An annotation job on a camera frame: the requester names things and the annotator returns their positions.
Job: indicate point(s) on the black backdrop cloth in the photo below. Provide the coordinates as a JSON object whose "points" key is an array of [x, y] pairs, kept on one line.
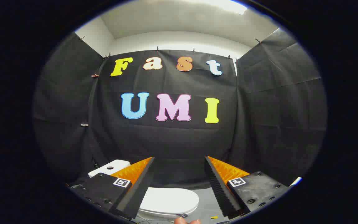
{"points": [[172, 140]]}

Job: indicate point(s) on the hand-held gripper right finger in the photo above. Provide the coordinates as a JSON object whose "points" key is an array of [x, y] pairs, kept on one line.
{"points": [[219, 189]]}

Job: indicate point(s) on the white toilet lid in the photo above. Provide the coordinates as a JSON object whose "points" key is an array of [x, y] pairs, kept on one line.
{"points": [[169, 199]]}

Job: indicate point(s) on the white toilet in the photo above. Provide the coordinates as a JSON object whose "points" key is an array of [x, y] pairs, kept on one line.
{"points": [[120, 163]]}

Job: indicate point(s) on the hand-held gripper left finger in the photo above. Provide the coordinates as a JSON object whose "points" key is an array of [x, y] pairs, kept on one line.
{"points": [[138, 193]]}

